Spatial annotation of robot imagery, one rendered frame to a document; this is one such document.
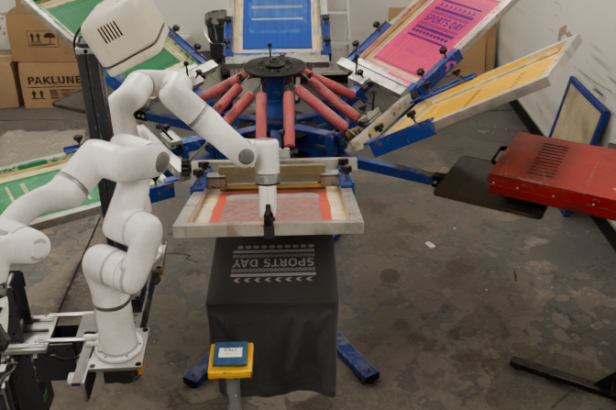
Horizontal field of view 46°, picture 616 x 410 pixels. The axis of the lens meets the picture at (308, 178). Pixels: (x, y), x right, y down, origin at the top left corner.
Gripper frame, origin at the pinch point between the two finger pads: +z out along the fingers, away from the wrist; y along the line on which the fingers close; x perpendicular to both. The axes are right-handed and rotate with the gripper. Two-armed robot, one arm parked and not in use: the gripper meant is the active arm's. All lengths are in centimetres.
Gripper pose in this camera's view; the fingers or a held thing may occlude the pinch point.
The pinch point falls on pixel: (269, 230)
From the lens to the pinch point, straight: 226.6
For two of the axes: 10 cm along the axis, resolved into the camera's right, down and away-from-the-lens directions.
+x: 10.0, -0.3, 0.1
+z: 0.3, 9.8, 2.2
